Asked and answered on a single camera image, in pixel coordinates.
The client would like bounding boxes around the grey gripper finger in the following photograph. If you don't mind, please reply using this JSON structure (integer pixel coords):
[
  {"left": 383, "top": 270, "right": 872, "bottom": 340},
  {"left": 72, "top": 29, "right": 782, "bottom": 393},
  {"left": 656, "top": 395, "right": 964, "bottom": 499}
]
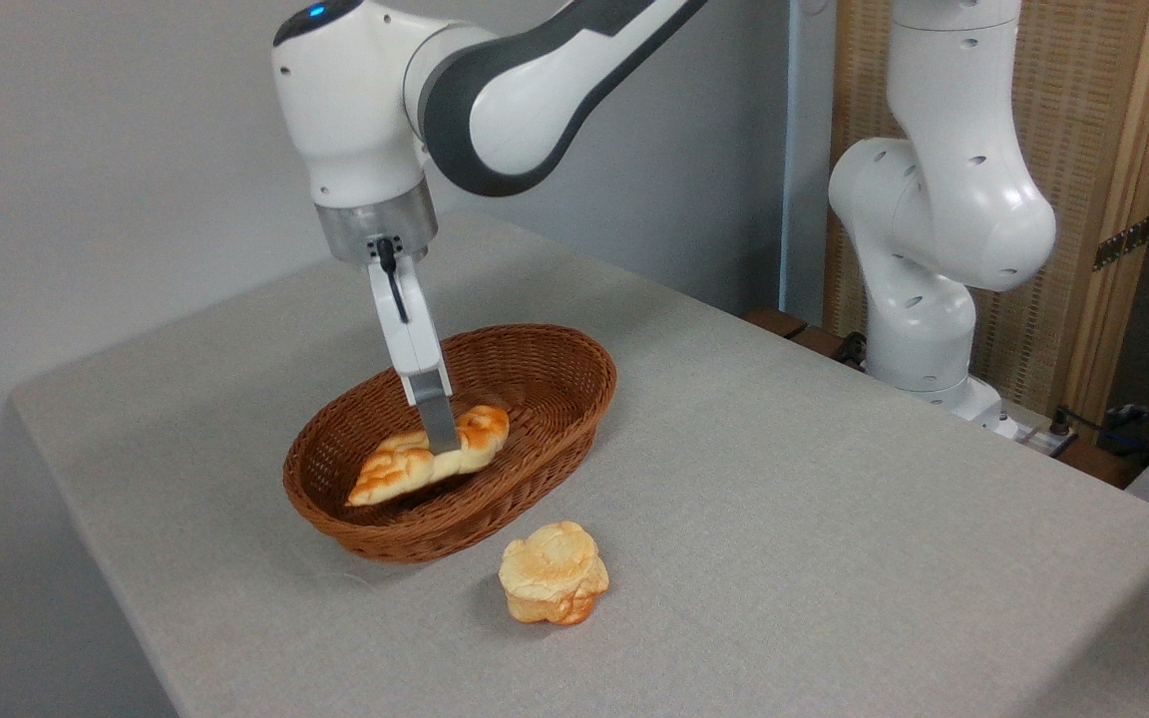
[{"left": 406, "top": 370, "right": 464, "bottom": 456}]

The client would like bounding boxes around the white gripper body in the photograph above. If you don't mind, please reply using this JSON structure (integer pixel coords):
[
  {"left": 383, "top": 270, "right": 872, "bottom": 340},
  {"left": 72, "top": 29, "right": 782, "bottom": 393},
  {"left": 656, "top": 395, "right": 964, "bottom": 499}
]
[{"left": 366, "top": 257, "right": 453, "bottom": 380}]

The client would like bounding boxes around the braided bread loaf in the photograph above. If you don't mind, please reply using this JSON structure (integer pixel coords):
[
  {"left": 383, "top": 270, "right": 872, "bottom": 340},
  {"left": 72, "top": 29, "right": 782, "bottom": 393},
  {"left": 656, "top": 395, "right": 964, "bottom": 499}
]
[{"left": 346, "top": 404, "right": 512, "bottom": 508}]

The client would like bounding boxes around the flower-shaped bread bun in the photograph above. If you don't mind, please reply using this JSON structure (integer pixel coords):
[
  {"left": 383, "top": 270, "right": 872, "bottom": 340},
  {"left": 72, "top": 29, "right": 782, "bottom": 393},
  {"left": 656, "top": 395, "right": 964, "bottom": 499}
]
[{"left": 498, "top": 521, "right": 610, "bottom": 627}]

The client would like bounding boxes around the brown wicker basket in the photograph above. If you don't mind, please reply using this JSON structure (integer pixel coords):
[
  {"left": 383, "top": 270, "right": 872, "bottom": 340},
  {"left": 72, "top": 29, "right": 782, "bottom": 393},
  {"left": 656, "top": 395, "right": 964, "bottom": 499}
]
[{"left": 282, "top": 323, "right": 618, "bottom": 565}]

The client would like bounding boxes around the brown wooden base plank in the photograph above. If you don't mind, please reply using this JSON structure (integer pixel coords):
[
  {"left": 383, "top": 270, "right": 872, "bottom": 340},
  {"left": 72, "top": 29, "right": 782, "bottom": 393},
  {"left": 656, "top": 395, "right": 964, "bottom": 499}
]
[{"left": 742, "top": 307, "right": 867, "bottom": 368}]

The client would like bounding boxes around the black metal screen hinge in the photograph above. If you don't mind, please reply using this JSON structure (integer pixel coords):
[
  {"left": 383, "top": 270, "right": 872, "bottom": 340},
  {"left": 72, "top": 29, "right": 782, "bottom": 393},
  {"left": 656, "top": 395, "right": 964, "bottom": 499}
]
[{"left": 1093, "top": 214, "right": 1149, "bottom": 272}]

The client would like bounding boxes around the wooden woven folding screen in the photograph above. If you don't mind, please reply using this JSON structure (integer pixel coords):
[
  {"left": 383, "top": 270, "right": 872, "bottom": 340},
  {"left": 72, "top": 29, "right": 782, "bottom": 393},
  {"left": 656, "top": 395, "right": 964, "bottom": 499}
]
[{"left": 827, "top": 0, "right": 1149, "bottom": 422}]

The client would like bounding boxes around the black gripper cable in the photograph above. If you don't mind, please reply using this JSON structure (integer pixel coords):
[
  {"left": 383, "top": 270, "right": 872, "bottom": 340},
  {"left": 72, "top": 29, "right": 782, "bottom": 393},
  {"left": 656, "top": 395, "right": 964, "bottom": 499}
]
[{"left": 375, "top": 236, "right": 412, "bottom": 326}]

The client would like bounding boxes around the white vertical wall conduit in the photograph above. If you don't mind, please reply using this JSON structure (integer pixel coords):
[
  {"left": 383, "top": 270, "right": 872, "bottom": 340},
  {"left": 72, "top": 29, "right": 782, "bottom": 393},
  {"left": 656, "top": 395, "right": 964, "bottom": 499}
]
[{"left": 779, "top": 0, "right": 806, "bottom": 316}]

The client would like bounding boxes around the black power cable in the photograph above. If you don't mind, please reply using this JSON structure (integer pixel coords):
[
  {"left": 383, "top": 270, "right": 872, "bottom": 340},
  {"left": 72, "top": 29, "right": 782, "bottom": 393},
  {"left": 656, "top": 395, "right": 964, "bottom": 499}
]
[{"left": 1051, "top": 404, "right": 1149, "bottom": 466}]

